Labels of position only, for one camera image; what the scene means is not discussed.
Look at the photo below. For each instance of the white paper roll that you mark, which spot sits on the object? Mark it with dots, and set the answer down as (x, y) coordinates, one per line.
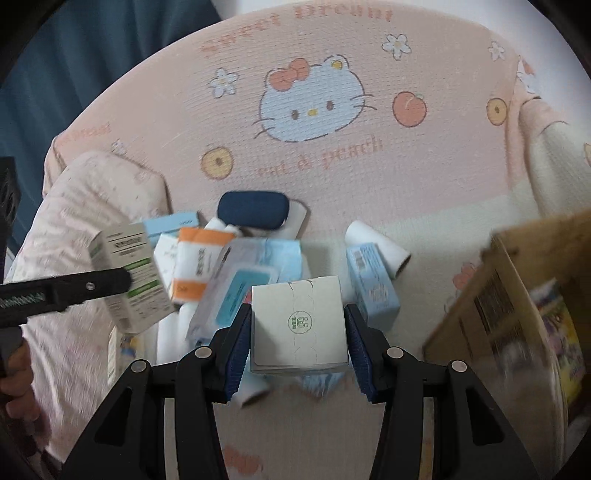
(187, 316)
(374, 235)
(166, 341)
(221, 227)
(253, 392)

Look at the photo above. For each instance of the colourful crayon box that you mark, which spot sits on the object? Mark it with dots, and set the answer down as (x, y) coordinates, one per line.
(561, 341)

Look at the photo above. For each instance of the tall white box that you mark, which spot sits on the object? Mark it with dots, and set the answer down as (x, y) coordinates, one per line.
(165, 254)

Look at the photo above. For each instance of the dark blue glasses case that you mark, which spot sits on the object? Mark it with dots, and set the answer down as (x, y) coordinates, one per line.
(251, 210)

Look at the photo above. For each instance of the blue curtain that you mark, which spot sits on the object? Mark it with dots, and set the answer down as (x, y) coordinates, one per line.
(92, 69)

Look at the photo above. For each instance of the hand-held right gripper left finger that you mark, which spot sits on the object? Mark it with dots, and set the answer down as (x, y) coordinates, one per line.
(238, 350)

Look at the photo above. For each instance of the pink patterned pillow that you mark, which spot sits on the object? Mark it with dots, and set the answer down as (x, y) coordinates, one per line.
(69, 221)

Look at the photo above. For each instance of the brown cardboard box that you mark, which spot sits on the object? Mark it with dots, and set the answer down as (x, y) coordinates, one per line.
(508, 295)

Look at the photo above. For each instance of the white rounded case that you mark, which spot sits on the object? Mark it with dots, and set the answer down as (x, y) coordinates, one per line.
(295, 219)

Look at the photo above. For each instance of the white box green round logo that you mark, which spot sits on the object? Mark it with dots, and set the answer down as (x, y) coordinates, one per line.
(298, 323)

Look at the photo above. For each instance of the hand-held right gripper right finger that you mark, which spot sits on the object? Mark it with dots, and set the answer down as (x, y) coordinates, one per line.
(360, 350)

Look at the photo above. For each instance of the white and orange box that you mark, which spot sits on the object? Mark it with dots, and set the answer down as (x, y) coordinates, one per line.
(196, 263)

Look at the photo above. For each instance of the person's left hand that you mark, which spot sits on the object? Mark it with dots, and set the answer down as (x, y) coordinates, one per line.
(16, 383)

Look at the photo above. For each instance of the long light blue box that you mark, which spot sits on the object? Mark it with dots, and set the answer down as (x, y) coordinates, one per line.
(173, 224)

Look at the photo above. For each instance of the blue wet wipes pack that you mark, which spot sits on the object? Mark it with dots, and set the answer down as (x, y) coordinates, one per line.
(240, 286)

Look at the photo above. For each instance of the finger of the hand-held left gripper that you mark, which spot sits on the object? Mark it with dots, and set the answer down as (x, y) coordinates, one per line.
(87, 287)

